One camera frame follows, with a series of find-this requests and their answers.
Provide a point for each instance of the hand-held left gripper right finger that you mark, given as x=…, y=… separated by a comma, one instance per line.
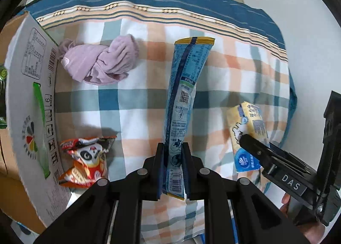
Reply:
x=186, y=177

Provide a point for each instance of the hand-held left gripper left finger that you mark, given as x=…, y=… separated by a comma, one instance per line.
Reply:
x=160, y=177

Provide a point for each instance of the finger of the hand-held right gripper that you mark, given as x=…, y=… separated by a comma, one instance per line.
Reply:
x=253, y=148
x=290, y=157

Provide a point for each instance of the yellow tissue pack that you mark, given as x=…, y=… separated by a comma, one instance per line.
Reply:
x=246, y=126

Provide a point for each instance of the long blue snack packet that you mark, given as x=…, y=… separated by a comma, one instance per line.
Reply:
x=183, y=86

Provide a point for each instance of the person's right hand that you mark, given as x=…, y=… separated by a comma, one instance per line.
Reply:
x=310, y=232

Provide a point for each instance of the red panda snack packet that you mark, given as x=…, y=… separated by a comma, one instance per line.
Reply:
x=86, y=162

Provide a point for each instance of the plaid blue orange blanket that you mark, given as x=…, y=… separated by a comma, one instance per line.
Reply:
x=133, y=105

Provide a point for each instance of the lilac cloth garment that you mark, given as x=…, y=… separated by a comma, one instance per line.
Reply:
x=98, y=60

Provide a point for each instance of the printed cardboard box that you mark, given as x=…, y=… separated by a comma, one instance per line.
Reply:
x=29, y=100

